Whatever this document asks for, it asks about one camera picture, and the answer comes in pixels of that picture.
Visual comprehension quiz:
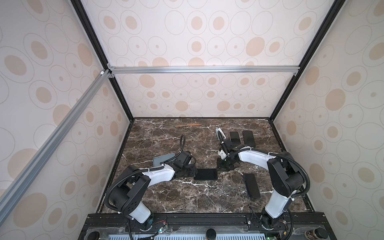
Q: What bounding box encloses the black phone case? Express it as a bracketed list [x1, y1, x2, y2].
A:
[193, 168, 219, 181]

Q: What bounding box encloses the pink phone case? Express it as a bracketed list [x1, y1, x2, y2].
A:
[229, 132, 241, 146]

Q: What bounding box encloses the black phone case horizontal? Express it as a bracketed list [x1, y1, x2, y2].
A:
[243, 130, 256, 148]

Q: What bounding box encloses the black phone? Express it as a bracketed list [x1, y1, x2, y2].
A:
[243, 174, 261, 199]
[194, 169, 218, 181]

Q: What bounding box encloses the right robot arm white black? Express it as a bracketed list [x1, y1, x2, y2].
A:
[218, 141, 311, 222]

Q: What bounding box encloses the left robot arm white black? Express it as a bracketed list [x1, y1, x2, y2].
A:
[104, 151, 198, 225]

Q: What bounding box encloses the light blue phone case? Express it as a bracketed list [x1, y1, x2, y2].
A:
[153, 153, 175, 167]

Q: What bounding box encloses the small white blue box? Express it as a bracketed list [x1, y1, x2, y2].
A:
[216, 128, 226, 142]

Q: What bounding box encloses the brown wooden stick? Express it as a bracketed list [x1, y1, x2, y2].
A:
[175, 123, 202, 128]

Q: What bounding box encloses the black knob front centre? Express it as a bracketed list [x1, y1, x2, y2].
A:
[205, 229, 217, 240]

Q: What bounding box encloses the black round button right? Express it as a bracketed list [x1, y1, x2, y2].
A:
[304, 228, 329, 240]

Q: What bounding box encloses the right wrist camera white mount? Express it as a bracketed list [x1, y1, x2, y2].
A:
[218, 150, 228, 161]

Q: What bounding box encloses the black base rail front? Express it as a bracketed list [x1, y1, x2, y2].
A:
[79, 212, 336, 240]

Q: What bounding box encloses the horizontal aluminium rail back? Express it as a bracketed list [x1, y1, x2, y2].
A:
[110, 65, 300, 75]

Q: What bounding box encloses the diagonal aluminium rail left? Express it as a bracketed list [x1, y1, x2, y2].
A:
[1, 69, 112, 225]

